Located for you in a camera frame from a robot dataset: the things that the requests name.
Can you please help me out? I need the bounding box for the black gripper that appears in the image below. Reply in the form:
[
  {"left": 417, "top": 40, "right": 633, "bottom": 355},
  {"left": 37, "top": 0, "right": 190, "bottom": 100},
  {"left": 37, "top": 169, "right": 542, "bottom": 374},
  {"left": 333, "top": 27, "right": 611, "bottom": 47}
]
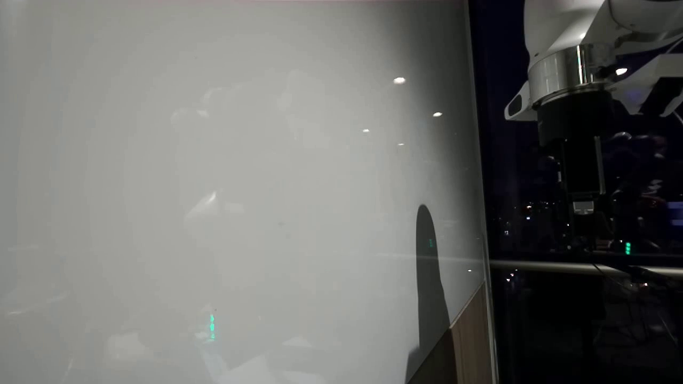
[{"left": 533, "top": 90, "right": 618, "bottom": 221}]

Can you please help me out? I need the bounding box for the blue glowing monitor screen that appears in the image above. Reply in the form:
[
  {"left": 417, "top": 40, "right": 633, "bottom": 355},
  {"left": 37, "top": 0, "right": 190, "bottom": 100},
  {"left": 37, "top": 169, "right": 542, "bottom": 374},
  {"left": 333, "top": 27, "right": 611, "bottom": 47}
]
[{"left": 665, "top": 198, "right": 683, "bottom": 231}]

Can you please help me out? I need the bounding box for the grey horizontal rail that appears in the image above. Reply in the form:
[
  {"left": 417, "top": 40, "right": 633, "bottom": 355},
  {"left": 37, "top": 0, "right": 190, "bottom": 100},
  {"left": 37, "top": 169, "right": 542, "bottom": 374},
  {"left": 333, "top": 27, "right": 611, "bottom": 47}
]
[{"left": 488, "top": 259, "right": 683, "bottom": 280}]

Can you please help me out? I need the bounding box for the wooden wall panel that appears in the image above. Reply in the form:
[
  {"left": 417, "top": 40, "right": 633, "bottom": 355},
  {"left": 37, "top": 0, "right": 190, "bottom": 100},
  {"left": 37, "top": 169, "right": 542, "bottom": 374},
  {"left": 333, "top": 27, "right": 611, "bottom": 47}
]
[{"left": 402, "top": 284, "right": 500, "bottom": 384}]

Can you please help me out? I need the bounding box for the large white wall whiteboard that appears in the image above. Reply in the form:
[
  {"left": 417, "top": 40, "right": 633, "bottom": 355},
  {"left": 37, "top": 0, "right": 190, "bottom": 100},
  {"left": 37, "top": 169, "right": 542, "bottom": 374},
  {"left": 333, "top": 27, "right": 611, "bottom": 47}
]
[{"left": 0, "top": 0, "right": 495, "bottom": 384}]

